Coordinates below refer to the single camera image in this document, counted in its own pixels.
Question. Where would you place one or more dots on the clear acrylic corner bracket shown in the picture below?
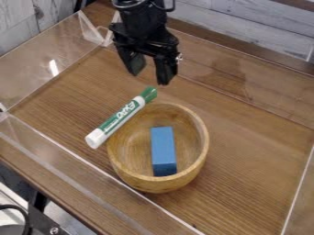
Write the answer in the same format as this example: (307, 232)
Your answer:
(97, 35)

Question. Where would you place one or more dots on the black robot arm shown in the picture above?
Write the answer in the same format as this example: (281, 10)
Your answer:
(140, 3)

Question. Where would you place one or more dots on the blue rectangular block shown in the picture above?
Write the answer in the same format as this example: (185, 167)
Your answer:
(163, 151)

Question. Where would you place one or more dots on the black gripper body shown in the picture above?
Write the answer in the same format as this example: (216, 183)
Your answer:
(143, 28)

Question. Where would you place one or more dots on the brown wooden bowl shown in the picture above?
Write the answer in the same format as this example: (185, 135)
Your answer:
(128, 147)

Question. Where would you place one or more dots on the black metal stand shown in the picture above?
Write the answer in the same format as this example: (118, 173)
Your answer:
(48, 219)

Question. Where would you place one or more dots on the green Expo marker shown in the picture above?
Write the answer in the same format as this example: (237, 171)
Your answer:
(118, 118)

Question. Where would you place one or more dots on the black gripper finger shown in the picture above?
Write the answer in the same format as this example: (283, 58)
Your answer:
(132, 58)
(165, 65)

